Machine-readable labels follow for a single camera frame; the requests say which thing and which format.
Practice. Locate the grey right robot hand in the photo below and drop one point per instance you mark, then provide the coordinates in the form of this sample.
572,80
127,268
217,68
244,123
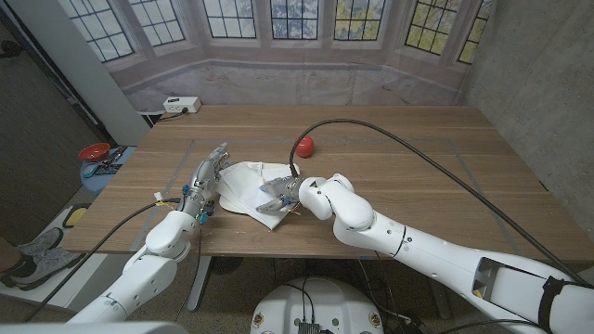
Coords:
287,188

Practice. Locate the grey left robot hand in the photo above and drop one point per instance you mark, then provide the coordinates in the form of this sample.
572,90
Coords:
204,176

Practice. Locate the white cloth napkin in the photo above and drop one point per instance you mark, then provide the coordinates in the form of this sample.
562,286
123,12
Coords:
241,185

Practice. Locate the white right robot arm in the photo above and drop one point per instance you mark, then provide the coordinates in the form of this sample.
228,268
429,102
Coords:
417,250

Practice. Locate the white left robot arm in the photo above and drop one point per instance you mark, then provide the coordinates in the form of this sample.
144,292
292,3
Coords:
144,273

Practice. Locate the red apple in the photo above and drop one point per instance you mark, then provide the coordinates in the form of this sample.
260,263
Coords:
306,147

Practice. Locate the white power strip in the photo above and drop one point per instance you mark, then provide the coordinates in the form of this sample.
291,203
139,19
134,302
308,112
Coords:
181,105

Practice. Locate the blue round stool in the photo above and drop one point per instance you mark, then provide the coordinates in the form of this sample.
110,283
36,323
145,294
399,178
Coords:
99,183

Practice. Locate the grey table leg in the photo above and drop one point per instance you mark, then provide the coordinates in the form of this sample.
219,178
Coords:
199,283

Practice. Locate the printed window backdrop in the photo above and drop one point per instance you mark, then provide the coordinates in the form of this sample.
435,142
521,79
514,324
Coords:
297,79

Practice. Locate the red bowl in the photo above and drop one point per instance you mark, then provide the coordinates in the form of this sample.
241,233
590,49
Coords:
94,152

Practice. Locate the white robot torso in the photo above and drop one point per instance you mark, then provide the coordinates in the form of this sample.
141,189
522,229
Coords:
320,301

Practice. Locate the yellow black foot pedal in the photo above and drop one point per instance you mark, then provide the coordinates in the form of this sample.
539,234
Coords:
76,216

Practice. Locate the grey sneaker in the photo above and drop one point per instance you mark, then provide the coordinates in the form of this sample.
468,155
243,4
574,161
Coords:
39,241
46,269

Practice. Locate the white floor mat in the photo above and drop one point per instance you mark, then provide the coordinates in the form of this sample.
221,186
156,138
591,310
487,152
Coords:
60,287

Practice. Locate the person's leg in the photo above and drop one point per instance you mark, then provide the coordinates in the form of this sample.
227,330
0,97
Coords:
8,257

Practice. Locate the dark perforated wall panel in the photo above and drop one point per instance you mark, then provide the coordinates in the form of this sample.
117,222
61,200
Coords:
37,153

